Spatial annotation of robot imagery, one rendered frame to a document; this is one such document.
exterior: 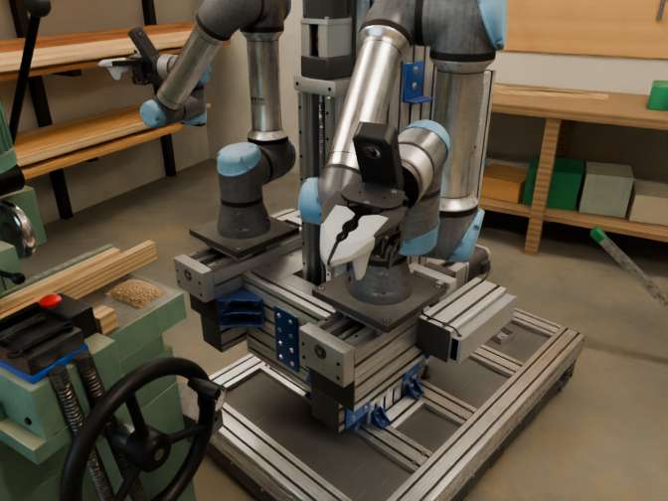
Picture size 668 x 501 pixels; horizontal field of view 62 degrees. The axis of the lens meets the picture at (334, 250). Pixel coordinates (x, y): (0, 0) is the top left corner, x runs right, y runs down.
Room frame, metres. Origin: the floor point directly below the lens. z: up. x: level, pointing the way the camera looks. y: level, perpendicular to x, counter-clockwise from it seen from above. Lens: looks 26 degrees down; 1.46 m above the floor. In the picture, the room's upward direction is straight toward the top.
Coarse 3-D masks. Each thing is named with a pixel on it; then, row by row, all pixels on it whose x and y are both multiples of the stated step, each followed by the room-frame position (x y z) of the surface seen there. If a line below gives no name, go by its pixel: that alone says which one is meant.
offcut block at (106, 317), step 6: (102, 306) 0.84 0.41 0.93; (96, 312) 0.82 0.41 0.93; (102, 312) 0.82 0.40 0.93; (108, 312) 0.82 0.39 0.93; (114, 312) 0.83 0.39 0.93; (96, 318) 0.81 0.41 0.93; (102, 318) 0.81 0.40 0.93; (108, 318) 0.82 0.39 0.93; (114, 318) 0.83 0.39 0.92; (96, 324) 0.81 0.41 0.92; (102, 324) 0.81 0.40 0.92; (108, 324) 0.82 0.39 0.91; (114, 324) 0.83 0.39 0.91; (102, 330) 0.80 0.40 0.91; (108, 330) 0.81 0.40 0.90
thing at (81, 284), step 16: (128, 256) 1.04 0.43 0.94; (144, 256) 1.07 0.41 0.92; (96, 272) 0.97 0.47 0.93; (112, 272) 1.00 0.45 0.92; (128, 272) 1.03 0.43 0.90; (48, 288) 0.90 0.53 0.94; (64, 288) 0.91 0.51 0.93; (80, 288) 0.93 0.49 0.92; (96, 288) 0.96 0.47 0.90; (16, 304) 0.84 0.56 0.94
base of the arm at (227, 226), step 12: (228, 204) 1.40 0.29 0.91; (240, 204) 1.39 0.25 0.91; (252, 204) 1.40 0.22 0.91; (228, 216) 1.39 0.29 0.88; (240, 216) 1.39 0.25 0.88; (252, 216) 1.40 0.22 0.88; (264, 216) 1.43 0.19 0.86; (228, 228) 1.38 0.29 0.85; (240, 228) 1.39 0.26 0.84; (252, 228) 1.38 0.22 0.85; (264, 228) 1.41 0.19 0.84
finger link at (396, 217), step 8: (400, 208) 0.58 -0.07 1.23; (408, 208) 0.58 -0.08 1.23; (384, 216) 0.56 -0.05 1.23; (392, 216) 0.56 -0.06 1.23; (400, 216) 0.56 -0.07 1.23; (384, 224) 0.54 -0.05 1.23; (392, 224) 0.54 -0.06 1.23; (400, 224) 0.55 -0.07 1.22; (376, 232) 0.53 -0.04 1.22; (384, 232) 0.53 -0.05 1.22; (392, 232) 0.54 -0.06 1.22; (376, 240) 0.52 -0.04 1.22
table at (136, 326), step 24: (168, 288) 0.96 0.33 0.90; (120, 312) 0.88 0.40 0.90; (144, 312) 0.88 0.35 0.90; (168, 312) 0.91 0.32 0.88; (120, 336) 0.82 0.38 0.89; (144, 336) 0.86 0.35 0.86; (0, 408) 0.63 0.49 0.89; (0, 432) 0.61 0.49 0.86; (24, 432) 0.60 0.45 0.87; (48, 456) 0.58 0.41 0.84
